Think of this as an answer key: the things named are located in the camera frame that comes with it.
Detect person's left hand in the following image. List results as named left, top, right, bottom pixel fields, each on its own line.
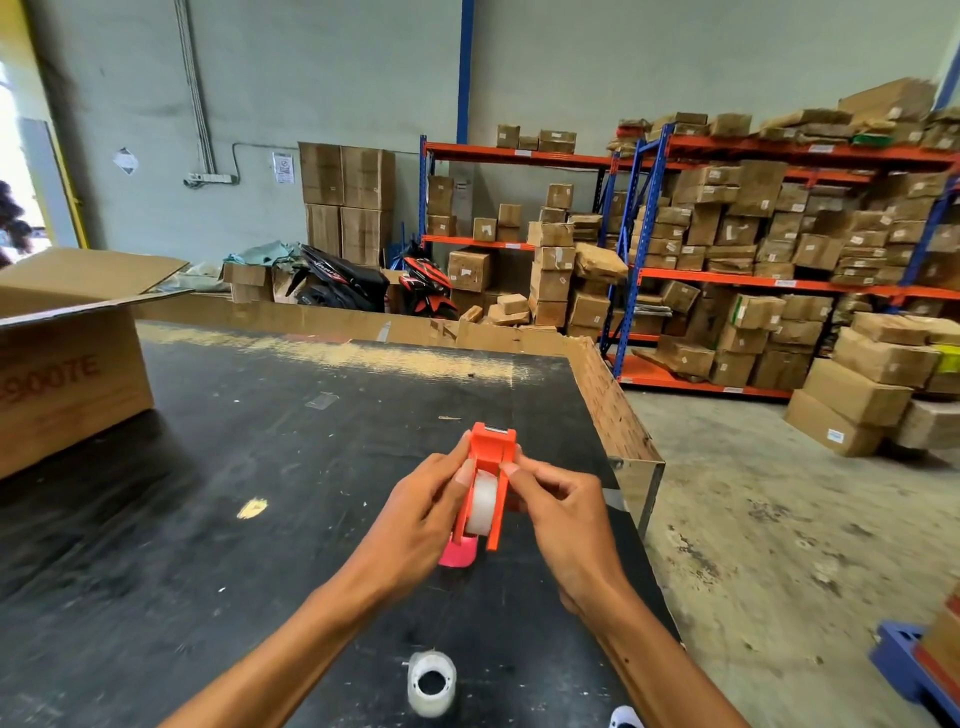
left=337, top=431, right=481, bottom=601

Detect person's right hand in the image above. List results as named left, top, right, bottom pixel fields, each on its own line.
left=498, top=453, right=637, bottom=620

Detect pink tape dispenser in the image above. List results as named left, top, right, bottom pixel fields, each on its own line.
left=438, top=533, right=479, bottom=569

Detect orange tape dispenser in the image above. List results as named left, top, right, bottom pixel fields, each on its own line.
left=449, top=421, right=519, bottom=553

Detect person's right forearm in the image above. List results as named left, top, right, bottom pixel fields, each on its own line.
left=583, top=584, right=753, bottom=728

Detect person's left forearm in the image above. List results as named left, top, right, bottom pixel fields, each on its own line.
left=158, top=566, right=380, bottom=728

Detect red motorcycle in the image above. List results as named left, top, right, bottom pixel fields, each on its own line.
left=397, top=254, right=460, bottom=320

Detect black motorcycle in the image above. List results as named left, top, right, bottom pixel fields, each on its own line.
left=288, top=243, right=391, bottom=313

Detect tall brown cardboard box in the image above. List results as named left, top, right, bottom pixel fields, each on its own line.
left=341, top=146, right=397, bottom=211
left=341, top=207, right=393, bottom=268
left=305, top=203, right=344, bottom=258
left=298, top=142, right=346, bottom=208

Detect small open cardboard box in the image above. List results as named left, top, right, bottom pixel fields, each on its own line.
left=222, top=262, right=275, bottom=305

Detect green tarp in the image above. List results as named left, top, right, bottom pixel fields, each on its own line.
left=224, top=239, right=301, bottom=269

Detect wide blue orange shelf rack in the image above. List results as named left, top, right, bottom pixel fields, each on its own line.
left=599, top=123, right=960, bottom=400

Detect pile of big tan cartons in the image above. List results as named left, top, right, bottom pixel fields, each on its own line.
left=783, top=311, right=960, bottom=459

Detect blue plastic pallet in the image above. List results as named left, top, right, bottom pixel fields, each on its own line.
left=869, top=620, right=960, bottom=725

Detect large open cardboard box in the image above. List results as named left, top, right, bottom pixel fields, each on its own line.
left=0, top=247, right=189, bottom=481

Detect blue orange shelving with boxes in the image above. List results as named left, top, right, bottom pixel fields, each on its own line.
left=427, top=76, right=960, bottom=391

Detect narrow blue orange shelf rack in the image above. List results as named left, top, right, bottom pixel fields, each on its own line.
left=417, top=134, right=620, bottom=354

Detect stack of red-striped cartons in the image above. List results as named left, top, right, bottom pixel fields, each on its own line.
left=918, top=584, right=960, bottom=691

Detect blue steel column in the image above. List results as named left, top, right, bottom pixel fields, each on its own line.
left=933, top=44, right=960, bottom=110
left=455, top=0, right=476, bottom=146

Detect grey door yellow edge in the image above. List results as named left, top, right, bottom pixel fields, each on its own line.
left=16, top=116, right=90, bottom=250

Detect grey wall conduit pipes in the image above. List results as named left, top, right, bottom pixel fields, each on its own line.
left=172, top=0, right=219, bottom=178

